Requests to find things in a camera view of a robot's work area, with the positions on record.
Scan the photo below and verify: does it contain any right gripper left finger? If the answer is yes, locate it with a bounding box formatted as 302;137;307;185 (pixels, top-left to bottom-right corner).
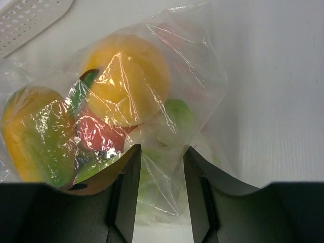
1;145;141;242

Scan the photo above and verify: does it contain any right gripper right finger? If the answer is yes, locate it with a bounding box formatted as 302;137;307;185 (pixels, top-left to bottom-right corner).
183;148;323;242

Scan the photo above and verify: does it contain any fake green apple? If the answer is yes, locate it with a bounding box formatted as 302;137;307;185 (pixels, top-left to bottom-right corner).
73;152;124;185

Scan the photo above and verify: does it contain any fake pink peach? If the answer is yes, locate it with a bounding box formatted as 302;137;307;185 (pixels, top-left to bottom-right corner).
76;108;137;157

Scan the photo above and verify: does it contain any clear zip top bag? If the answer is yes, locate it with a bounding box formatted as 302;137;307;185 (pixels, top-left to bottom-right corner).
1;2;227;225

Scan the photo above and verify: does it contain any fake yellow mango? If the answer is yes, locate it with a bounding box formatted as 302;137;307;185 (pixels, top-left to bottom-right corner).
1;86;76;188

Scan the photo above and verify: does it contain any fake round orange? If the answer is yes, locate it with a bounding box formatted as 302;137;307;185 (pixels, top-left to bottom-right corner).
84;34;171;127

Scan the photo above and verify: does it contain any white perforated plastic basket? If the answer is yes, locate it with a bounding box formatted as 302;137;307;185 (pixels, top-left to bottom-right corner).
1;0;73;58

